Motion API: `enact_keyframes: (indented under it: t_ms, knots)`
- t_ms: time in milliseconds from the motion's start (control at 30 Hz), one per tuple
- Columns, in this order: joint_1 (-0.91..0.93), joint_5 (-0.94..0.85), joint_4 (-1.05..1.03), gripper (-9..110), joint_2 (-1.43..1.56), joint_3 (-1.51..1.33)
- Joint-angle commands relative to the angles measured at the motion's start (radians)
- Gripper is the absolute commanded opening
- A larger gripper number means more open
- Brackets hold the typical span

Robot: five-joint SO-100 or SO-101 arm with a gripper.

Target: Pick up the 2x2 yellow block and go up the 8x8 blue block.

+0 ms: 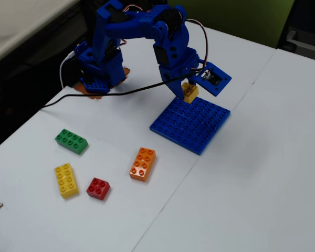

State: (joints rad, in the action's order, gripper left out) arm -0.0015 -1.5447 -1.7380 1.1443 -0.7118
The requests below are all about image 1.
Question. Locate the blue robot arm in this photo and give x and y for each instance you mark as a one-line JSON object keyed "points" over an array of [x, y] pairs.
{"points": [[105, 65]]}

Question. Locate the orange 2x4 toy block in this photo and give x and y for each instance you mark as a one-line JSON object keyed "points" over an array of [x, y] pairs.
{"points": [[143, 165]]}

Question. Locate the yellow 2x4 toy block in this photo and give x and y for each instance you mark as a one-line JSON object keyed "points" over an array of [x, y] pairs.
{"points": [[66, 181]]}

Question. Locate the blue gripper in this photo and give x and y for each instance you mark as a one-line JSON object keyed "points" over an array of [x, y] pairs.
{"points": [[173, 74]]}

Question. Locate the white side table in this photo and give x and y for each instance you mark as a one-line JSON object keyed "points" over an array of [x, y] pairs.
{"points": [[15, 21]]}

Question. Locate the yellow 2x2 toy block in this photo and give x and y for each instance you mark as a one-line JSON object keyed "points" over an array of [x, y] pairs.
{"points": [[190, 94]]}

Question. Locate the gray box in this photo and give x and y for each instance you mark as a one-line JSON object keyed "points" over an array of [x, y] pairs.
{"points": [[304, 44]]}

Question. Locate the red 2x2 toy block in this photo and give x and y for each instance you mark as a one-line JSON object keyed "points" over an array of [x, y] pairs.
{"points": [[97, 187]]}

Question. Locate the blue 8x8 stud plate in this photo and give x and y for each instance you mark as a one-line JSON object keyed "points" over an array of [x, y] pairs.
{"points": [[191, 126]]}

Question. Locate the green 2x4 toy block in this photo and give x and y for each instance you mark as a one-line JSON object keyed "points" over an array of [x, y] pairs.
{"points": [[72, 143]]}

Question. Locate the white paper sheet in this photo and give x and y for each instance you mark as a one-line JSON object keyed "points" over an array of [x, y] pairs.
{"points": [[265, 170], [107, 223]]}

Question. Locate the green partition panel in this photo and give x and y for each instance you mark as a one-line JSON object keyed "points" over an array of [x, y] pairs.
{"points": [[239, 18]]}

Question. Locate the blue camera mount with board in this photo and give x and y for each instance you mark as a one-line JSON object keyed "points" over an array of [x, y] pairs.
{"points": [[212, 78]]}

